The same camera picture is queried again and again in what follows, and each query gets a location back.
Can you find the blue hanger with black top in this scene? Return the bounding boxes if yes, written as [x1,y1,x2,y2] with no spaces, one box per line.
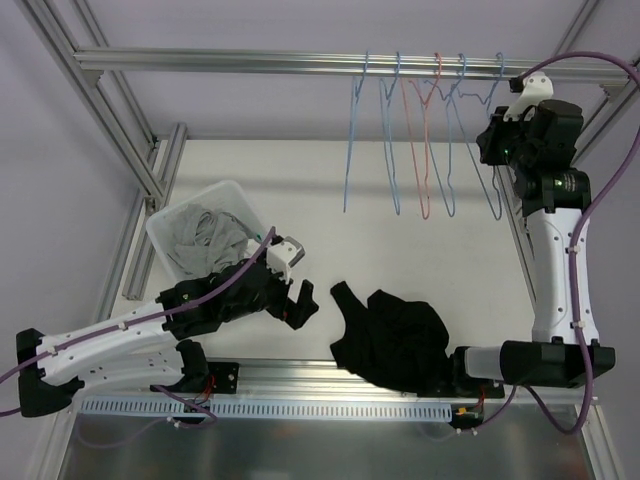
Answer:
[422,52,469,219]

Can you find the pink wire hanger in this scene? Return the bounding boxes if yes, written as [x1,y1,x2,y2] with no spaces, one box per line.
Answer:
[399,52,445,220]

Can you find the black tank top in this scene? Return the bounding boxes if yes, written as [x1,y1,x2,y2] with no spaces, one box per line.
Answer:
[330,282,452,394]

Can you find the blue wire hanger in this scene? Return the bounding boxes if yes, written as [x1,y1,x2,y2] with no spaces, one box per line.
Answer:
[379,52,401,216]
[342,51,370,213]

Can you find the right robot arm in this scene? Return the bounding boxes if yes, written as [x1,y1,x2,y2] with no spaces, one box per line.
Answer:
[446,99,616,397]

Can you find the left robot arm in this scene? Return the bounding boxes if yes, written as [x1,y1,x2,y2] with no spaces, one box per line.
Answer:
[16,260,319,418]

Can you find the white plastic basket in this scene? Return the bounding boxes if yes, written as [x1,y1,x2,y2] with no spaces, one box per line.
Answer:
[146,180,269,283]

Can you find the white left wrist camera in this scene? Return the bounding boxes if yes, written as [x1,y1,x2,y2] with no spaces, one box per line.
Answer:
[266,236,305,283]

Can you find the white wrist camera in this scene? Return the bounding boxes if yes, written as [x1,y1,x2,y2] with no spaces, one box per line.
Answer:
[503,71,554,121]
[266,236,305,283]

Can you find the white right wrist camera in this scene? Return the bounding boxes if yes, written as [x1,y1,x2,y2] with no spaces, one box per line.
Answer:
[503,71,554,121]

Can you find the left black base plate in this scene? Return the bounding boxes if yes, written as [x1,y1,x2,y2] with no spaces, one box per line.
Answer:
[164,361,240,396]

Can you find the white slotted cable duct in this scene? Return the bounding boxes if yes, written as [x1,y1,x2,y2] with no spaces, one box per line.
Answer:
[80,396,453,423]

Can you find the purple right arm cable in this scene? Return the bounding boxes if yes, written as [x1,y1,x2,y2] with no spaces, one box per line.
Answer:
[519,51,640,436]

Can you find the aluminium frame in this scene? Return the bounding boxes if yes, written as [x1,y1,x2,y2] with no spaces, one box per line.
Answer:
[14,0,640,480]

